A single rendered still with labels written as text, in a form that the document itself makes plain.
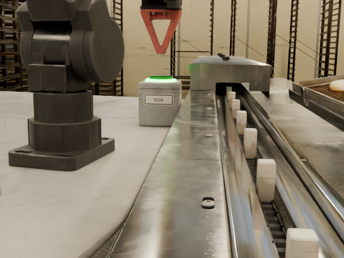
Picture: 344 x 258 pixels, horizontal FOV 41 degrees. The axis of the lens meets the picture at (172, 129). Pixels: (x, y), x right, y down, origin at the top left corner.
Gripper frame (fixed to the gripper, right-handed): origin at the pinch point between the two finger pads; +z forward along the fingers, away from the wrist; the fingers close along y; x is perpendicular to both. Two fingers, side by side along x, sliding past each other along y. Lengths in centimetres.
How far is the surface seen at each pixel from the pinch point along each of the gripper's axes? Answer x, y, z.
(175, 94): 2.9, 3.2, 7.6
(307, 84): 25.0, 1.9, 5.4
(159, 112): 0.3, 3.1, 10.7
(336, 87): 26.7, 12.9, 5.0
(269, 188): 13.5, 46.2, 10.4
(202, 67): 6.9, -21.6, 3.7
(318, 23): 174, -676, -46
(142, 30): -105, -676, -31
